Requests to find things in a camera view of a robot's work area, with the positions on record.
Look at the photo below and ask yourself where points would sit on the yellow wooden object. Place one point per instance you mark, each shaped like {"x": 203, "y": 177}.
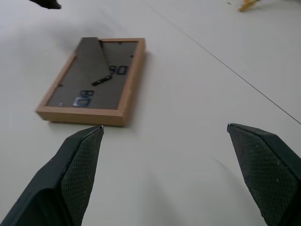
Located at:
{"x": 245, "y": 5}

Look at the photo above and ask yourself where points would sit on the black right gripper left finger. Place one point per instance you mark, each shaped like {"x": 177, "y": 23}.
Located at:
{"x": 61, "y": 179}

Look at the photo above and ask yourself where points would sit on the wooden framed wall clock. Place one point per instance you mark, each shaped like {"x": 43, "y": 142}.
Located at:
{"x": 94, "y": 89}

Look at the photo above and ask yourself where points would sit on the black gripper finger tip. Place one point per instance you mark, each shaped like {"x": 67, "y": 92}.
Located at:
{"x": 48, "y": 4}

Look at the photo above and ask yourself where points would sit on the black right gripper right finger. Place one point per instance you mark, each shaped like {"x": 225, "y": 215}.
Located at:
{"x": 265, "y": 171}

